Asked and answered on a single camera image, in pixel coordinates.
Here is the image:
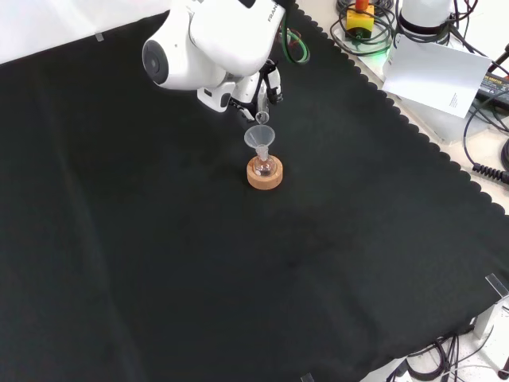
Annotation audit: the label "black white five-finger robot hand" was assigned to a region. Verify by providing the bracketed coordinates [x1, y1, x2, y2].
[228, 59, 284, 123]

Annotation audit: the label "clear glass graduated cylinder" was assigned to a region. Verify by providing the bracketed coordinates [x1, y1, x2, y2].
[254, 85, 271, 125]

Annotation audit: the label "clear round-bottom flask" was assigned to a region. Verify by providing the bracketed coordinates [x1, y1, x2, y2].
[254, 146, 276, 178]

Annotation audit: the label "clear plastic funnel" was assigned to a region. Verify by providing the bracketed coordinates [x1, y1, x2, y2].
[243, 125, 276, 160]

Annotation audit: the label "yellow stop button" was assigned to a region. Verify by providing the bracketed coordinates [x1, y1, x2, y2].
[344, 0, 376, 41]

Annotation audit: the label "black cloth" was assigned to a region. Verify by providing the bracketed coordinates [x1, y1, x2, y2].
[0, 7, 509, 382]

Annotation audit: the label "pale board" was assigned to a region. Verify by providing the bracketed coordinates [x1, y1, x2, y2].
[382, 37, 493, 119]

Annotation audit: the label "white box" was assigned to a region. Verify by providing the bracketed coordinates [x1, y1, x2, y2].
[391, 93, 474, 146]

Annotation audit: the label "black power adapter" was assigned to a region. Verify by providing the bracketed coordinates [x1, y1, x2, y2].
[475, 73, 509, 107]

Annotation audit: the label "green cable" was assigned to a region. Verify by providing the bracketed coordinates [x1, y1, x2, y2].
[280, 29, 311, 64]

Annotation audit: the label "cork ring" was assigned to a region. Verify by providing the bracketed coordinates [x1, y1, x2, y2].
[246, 157, 285, 191]

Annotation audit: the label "black cable bundle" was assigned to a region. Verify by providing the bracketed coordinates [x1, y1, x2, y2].
[329, 0, 400, 55]

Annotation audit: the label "black coiled cable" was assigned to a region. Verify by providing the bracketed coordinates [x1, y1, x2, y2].
[463, 107, 509, 184]

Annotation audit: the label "black floor cables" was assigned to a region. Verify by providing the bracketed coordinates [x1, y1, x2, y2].
[387, 336, 494, 382]

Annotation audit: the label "white metal bracket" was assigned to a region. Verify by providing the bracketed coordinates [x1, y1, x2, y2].
[472, 296, 509, 371]

